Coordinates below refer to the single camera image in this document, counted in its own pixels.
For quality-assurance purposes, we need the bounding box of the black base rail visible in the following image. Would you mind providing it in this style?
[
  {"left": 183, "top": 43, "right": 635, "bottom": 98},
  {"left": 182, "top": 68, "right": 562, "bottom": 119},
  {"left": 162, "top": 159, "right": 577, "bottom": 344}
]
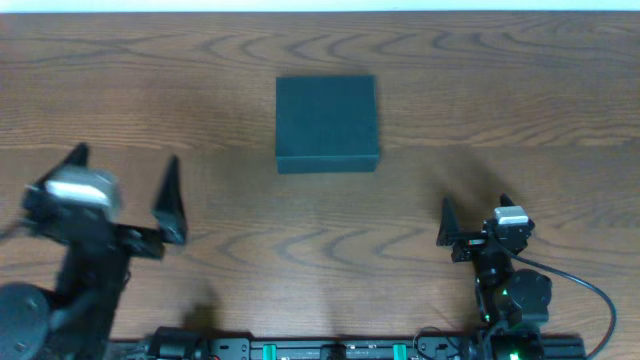
[{"left": 104, "top": 327, "right": 587, "bottom": 360}]

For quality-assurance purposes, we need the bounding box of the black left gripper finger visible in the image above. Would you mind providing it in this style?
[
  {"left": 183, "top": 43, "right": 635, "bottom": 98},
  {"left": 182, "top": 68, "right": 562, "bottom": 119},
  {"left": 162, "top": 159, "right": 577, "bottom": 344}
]
[
  {"left": 35, "top": 142, "right": 90, "bottom": 185},
  {"left": 152, "top": 155, "right": 188, "bottom": 245}
]

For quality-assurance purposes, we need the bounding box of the dark green box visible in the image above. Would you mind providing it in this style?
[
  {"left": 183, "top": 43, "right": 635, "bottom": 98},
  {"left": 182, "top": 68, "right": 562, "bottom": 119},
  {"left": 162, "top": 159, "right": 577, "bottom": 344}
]
[{"left": 275, "top": 75, "right": 380, "bottom": 174}]

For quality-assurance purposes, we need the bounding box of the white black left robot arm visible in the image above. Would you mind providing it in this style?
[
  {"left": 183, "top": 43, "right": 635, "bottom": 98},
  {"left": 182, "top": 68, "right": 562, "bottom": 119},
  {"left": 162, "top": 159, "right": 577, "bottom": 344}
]
[{"left": 1, "top": 143, "right": 188, "bottom": 359}]

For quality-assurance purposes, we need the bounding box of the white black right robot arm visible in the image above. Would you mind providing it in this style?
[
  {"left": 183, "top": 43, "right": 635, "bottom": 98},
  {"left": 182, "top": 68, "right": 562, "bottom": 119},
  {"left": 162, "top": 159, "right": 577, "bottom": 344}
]
[{"left": 436, "top": 194, "right": 552, "bottom": 360}]

